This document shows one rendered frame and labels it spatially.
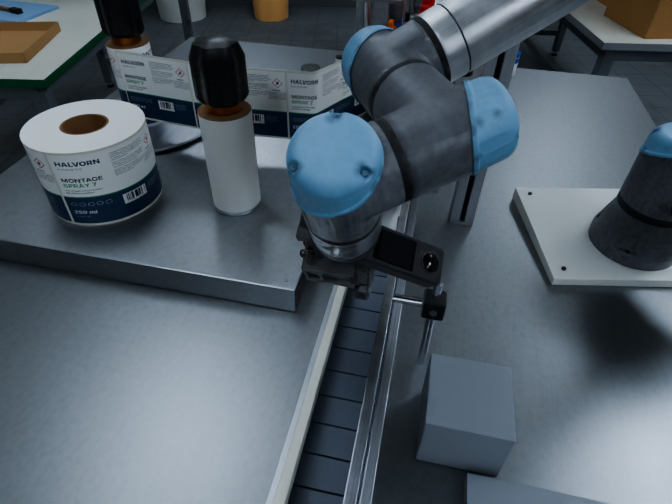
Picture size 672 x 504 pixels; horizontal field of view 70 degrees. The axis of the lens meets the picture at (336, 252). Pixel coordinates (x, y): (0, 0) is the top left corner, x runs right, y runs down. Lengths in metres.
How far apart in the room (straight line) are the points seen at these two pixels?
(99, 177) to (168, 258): 0.18
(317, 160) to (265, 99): 0.68
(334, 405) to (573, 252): 0.55
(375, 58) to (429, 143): 0.14
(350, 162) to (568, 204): 0.77
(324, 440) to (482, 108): 0.40
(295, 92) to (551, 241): 0.57
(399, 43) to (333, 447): 0.44
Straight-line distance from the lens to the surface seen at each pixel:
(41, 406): 0.79
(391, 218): 0.83
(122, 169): 0.91
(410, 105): 0.42
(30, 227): 1.01
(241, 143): 0.83
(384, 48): 0.51
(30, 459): 0.75
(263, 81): 1.02
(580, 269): 0.95
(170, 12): 5.22
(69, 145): 0.91
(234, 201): 0.89
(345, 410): 0.63
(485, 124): 0.41
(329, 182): 0.35
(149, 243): 0.88
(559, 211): 1.06
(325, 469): 0.59
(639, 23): 2.57
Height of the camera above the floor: 1.42
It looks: 42 degrees down
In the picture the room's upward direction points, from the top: 1 degrees clockwise
